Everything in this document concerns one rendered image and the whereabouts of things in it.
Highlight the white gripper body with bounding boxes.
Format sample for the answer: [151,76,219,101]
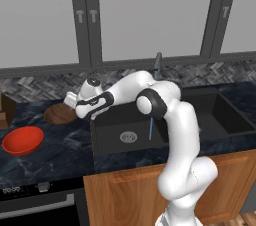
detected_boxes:
[63,91,80,109]

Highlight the brown wooden bowl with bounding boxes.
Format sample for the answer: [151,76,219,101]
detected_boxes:
[43,103,80,127]

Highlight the black double sink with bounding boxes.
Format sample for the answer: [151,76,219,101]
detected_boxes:
[89,84,256,158]

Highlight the red bowl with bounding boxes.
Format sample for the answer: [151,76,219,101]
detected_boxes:
[1,125,45,157]

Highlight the brown wooden block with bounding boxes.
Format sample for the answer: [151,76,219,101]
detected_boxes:
[0,92,18,131]

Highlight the blue water stream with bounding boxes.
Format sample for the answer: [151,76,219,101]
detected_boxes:
[148,116,155,141]

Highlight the dark grey tap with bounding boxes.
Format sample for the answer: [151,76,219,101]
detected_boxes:
[152,51,164,81]

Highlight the wooden cupboard door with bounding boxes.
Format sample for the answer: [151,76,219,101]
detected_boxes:
[82,149,256,226]

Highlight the black oven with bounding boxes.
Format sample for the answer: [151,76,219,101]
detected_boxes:
[0,177,88,226]

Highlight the dark grey window frame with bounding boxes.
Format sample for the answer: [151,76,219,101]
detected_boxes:
[0,0,256,78]

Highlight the grey window handle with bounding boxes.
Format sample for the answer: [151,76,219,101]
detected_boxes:
[89,9,99,24]
[75,10,85,24]
[221,5,231,19]

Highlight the silver oven handle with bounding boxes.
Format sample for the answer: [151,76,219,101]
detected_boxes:
[0,193,76,220]

